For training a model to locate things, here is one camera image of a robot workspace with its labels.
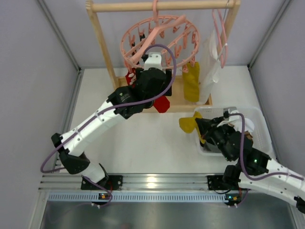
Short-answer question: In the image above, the grey slotted cable duct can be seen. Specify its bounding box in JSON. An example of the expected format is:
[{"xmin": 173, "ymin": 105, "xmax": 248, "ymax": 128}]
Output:
[{"xmin": 48, "ymin": 192, "xmax": 239, "ymax": 203}]

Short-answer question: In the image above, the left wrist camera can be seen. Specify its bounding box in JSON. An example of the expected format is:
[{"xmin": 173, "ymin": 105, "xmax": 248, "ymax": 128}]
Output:
[{"xmin": 143, "ymin": 52, "xmax": 163, "ymax": 71}]

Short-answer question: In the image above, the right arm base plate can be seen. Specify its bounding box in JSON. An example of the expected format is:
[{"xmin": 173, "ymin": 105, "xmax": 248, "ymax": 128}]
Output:
[{"xmin": 207, "ymin": 175, "xmax": 239, "ymax": 191}]

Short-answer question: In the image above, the aluminium mounting rail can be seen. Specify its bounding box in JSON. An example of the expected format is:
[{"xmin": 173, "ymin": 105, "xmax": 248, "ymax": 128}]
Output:
[{"xmin": 39, "ymin": 173, "xmax": 222, "ymax": 191}]

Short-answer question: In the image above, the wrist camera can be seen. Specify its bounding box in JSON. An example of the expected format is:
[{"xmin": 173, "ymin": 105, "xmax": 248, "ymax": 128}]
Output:
[
  {"xmin": 223, "ymin": 106, "xmax": 239, "ymax": 119},
  {"xmin": 143, "ymin": 52, "xmax": 163, "ymax": 71}
]

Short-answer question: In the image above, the wooden clothes rack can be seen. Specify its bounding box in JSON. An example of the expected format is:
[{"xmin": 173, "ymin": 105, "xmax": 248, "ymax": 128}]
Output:
[{"xmin": 86, "ymin": 0, "xmax": 241, "ymax": 112}]

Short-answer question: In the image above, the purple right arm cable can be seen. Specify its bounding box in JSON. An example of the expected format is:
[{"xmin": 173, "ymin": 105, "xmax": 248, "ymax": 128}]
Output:
[{"xmin": 226, "ymin": 112, "xmax": 305, "ymax": 208}]

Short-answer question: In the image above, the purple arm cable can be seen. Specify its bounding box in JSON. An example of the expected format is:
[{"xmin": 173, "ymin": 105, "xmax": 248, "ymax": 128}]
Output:
[
  {"xmin": 226, "ymin": 112, "xmax": 305, "ymax": 208},
  {"xmin": 40, "ymin": 44, "xmax": 177, "ymax": 174}
]

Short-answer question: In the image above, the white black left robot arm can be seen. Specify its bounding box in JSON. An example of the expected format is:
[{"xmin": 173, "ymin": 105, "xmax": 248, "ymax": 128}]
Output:
[{"xmin": 51, "ymin": 67, "xmax": 176, "ymax": 187}]

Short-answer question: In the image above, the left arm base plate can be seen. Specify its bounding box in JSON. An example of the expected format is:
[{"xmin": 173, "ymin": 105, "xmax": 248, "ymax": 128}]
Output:
[{"xmin": 81, "ymin": 175, "xmax": 123, "ymax": 191}]

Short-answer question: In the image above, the pink clothes hanger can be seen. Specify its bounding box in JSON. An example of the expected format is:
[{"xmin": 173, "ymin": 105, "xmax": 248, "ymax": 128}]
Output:
[{"xmin": 212, "ymin": 9, "xmax": 228, "ymax": 68}]

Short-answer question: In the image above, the yellow sock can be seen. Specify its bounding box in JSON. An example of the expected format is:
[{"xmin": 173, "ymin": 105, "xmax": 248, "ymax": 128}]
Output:
[
  {"xmin": 182, "ymin": 62, "xmax": 200, "ymax": 103},
  {"xmin": 179, "ymin": 111, "xmax": 202, "ymax": 135}
]

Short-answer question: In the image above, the pink round clip hanger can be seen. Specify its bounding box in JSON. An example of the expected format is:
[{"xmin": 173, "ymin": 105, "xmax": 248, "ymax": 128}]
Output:
[{"xmin": 120, "ymin": 0, "xmax": 201, "ymax": 70}]

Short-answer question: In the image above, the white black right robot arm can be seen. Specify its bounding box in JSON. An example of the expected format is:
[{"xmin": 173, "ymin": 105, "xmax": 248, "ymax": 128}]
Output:
[{"xmin": 195, "ymin": 114, "xmax": 305, "ymax": 213}]

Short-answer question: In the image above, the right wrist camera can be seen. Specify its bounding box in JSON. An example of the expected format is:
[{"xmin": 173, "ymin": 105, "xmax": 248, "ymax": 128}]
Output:
[{"xmin": 223, "ymin": 106, "xmax": 239, "ymax": 119}]

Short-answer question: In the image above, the white perforated plastic basket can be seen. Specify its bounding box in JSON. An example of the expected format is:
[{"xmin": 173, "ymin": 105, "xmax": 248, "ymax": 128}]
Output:
[{"xmin": 194, "ymin": 106, "xmax": 274, "ymax": 157}]

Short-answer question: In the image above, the white cloth garment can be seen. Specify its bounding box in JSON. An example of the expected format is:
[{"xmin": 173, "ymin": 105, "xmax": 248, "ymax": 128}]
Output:
[{"xmin": 197, "ymin": 31, "xmax": 221, "ymax": 104}]

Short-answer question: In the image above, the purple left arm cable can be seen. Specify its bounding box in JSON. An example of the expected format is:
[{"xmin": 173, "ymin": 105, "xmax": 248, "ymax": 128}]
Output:
[{"xmin": 40, "ymin": 44, "xmax": 177, "ymax": 174}]

